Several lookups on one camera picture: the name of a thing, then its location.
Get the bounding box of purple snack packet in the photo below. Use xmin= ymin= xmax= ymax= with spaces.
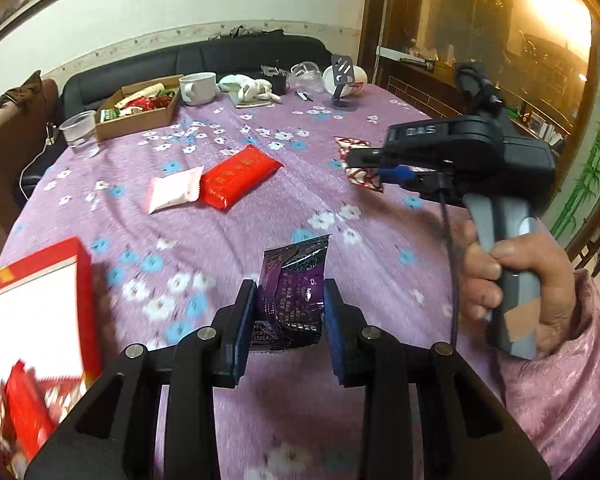
xmin=250 ymin=235 xmax=329 ymax=352

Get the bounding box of red white lattice snack packet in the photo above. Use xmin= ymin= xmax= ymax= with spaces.
xmin=334 ymin=136 xmax=384 ymax=193

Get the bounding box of pink white snack packet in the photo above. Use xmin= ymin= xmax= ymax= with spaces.
xmin=146 ymin=166 xmax=204 ymax=214

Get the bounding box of large red snack packet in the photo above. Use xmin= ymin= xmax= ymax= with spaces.
xmin=199 ymin=145 xmax=283 ymax=210

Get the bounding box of pink sleeve forearm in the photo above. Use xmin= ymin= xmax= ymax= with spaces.
xmin=498 ymin=270 xmax=600 ymax=479

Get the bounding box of cardboard box of snacks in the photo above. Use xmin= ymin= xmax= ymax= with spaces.
xmin=95 ymin=75 xmax=181 ymax=142

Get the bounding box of person right hand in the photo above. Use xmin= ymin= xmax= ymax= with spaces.
xmin=460 ymin=219 xmax=579 ymax=354

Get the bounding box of purple floral tablecloth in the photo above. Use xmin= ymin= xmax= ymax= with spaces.
xmin=0 ymin=81 xmax=571 ymax=480

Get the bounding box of wooden glass cabinet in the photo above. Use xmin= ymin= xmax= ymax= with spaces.
xmin=358 ymin=0 xmax=600 ymax=174

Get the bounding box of white bowl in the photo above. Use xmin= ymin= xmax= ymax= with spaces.
xmin=322 ymin=63 xmax=370 ymax=99

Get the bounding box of black phone stand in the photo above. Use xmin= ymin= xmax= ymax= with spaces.
xmin=325 ymin=54 xmax=360 ymax=113

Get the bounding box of red gift box tray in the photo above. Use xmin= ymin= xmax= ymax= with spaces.
xmin=0 ymin=237 xmax=102 ymax=479

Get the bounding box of black leather sofa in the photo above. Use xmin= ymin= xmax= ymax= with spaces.
xmin=15 ymin=30 xmax=330 ymax=206

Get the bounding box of white crumpled cloth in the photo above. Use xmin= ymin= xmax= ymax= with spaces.
xmin=216 ymin=74 xmax=282 ymax=108

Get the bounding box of white ceramic mug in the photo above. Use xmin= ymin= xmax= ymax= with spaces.
xmin=178 ymin=72 xmax=218 ymax=106

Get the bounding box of clear plastic cup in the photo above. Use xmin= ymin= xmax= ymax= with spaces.
xmin=59 ymin=110 xmax=99 ymax=158

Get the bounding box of brown armchair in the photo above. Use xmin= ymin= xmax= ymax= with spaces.
xmin=0 ymin=72 xmax=58 ymax=252

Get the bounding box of white charging cable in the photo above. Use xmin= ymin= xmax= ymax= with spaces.
xmin=18 ymin=121 xmax=57 ymax=191

